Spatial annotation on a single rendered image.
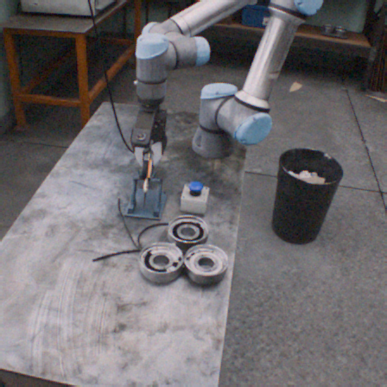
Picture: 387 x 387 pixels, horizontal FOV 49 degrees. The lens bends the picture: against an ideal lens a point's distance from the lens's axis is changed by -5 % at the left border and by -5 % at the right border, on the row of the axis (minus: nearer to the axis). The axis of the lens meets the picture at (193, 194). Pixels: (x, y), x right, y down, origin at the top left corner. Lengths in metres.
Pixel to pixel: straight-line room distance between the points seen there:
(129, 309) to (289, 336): 1.13
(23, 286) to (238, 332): 1.14
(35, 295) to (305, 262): 1.59
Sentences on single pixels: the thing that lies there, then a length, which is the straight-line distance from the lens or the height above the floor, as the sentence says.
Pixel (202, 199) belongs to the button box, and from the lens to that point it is 1.23.
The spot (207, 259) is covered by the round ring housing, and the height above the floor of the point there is 0.82.
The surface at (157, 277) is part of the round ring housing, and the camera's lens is 1.04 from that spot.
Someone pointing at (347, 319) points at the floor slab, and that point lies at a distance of 2.17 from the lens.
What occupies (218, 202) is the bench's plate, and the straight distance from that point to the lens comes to 1.30.
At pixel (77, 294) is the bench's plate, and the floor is 0.80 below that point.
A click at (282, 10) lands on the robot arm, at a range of 1.29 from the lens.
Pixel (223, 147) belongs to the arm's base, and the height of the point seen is 0.84.
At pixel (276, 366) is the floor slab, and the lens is 1.92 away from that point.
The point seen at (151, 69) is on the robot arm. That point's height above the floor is 1.20.
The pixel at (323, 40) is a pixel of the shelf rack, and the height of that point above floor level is 0.45.
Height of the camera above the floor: 1.59
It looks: 37 degrees down
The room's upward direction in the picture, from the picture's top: 5 degrees clockwise
